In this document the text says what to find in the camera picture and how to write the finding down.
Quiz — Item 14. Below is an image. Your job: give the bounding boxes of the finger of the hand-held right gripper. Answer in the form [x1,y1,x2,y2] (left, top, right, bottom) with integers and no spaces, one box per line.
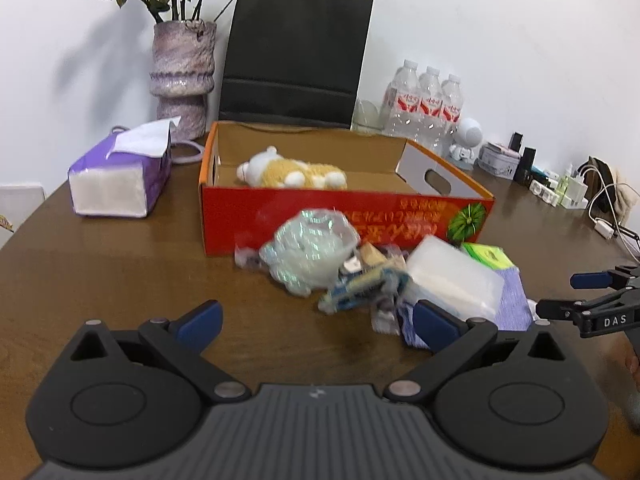
[535,296,587,325]
[570,264,640,292]

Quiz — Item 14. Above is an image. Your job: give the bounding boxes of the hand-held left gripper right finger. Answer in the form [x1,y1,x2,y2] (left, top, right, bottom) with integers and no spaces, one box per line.
[384,300,572,404]

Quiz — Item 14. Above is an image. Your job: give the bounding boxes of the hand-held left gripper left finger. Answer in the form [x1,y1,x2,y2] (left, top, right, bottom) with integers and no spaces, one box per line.
[64,300,252,404]

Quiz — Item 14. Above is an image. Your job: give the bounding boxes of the purple cloth pack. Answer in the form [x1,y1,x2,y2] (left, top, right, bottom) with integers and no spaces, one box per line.
[397,266,535,350]

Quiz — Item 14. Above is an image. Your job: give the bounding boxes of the clear white plastic pack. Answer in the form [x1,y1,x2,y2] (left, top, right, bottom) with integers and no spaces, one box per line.
[404,235,506,322]

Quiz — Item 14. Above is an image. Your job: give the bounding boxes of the green box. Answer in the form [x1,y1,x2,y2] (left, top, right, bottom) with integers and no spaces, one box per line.
[460,242,515,271]

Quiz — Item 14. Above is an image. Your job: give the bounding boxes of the iridescent plastic bag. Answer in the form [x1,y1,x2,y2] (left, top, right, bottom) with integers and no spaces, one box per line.
[260,208,361,297]

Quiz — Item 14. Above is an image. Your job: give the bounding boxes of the red cardboard box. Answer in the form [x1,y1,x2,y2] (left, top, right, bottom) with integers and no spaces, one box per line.
[199,121,496,257]

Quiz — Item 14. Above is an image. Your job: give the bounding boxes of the small clear packet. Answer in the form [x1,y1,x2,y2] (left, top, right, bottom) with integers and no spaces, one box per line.
[234,246,266,271]

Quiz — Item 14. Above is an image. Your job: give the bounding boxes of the blue snack packet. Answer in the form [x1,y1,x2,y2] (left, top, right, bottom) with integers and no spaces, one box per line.
[318,267,408,315]

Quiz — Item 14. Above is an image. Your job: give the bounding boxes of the small brown and white packet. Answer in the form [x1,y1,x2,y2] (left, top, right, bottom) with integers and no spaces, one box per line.
[345,242,407,275]

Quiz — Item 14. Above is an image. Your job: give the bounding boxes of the beige cloth pouch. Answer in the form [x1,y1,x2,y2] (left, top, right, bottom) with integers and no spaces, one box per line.
[580,156,633,218]

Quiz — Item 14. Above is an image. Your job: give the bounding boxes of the white plug adapters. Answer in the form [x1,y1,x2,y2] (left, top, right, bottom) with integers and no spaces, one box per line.
[530,176,562,206]

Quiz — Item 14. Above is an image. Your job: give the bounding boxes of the black rectangular case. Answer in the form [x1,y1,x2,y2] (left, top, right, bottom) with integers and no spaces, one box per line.
[515,146,537,185]

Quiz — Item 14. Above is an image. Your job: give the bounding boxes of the round grey tin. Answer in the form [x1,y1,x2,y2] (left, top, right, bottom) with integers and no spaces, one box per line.
[477,141,521,180]

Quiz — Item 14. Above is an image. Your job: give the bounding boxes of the purple tissue pack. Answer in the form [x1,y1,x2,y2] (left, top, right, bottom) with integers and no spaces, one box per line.
[67,116,182,219]

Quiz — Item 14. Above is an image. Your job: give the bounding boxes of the white and tan plush toy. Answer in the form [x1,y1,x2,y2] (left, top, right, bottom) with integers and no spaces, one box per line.
[236,146,348,191]

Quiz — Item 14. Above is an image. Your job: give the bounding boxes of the white robot figurine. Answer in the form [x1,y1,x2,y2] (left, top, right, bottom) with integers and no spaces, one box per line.
[448,117,484,164]

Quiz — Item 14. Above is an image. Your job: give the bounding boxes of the white cardboard box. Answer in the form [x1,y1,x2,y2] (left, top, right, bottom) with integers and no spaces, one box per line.
[0,183,47,250]

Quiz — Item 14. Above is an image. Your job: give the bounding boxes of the clear water bottle red label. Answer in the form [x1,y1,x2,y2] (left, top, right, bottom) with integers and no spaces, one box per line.
[382,59,420,137]
[440,74,465,137]
[417,66,444,150]

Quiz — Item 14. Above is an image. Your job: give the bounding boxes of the clear glass dome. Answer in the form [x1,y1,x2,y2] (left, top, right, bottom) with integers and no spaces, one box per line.
[351,97,382,134]

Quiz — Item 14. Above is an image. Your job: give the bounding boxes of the mottled purple vase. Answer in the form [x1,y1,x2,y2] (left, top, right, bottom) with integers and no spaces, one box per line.
[150,20,218,141]

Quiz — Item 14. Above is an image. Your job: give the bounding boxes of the black paper bag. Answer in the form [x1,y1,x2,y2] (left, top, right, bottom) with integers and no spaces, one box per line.
[218,0,374,130]

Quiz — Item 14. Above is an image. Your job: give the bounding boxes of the white cable with adapter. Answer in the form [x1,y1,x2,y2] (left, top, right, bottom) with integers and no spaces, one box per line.
[586,165,640,262]

